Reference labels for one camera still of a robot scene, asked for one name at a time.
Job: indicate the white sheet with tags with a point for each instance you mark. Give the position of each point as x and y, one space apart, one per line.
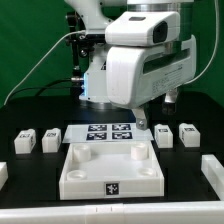
105 133

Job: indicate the white wall rail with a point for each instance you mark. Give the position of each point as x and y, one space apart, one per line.
205 212
214 172

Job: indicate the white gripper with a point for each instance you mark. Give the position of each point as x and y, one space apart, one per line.
137 75

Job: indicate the white front wall rail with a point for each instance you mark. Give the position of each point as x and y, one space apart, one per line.
205 212

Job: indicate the white square table top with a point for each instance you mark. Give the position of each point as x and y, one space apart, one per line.
111 170

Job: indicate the white left wall block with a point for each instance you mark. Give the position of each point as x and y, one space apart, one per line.
3 174

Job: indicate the white right wall rail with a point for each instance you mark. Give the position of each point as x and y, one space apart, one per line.
214 172

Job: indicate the black camera stand pole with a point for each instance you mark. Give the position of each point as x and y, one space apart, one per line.
75 23

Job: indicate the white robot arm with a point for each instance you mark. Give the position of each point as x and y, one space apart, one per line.
97 15

